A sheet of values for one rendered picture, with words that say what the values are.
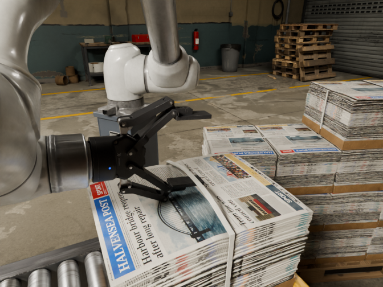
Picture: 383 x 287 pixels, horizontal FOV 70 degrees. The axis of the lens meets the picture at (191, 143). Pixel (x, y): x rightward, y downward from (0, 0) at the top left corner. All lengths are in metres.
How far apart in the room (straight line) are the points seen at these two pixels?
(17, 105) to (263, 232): 0.41
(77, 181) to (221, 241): 0.24
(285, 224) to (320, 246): 1.14
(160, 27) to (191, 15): 7.39
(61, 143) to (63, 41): 7.05
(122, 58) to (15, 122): 0.89
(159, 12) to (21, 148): 0.65
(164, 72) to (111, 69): 0.22
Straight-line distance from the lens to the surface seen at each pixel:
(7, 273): 0.86
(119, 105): 1.18
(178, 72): 1.06
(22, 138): 0.29
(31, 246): 2.20
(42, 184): 0.44
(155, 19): 0.88
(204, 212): 0.52
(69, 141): 0.45
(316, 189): 1.44
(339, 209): 1.56
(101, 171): 0.45
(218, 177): 0.63
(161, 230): 0.49
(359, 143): 1.42
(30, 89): 0.32
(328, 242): 1.69
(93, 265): 0.79
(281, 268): 0.65
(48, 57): 7.49
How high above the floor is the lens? 1.36
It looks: 24 degrees down
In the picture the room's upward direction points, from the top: straight up
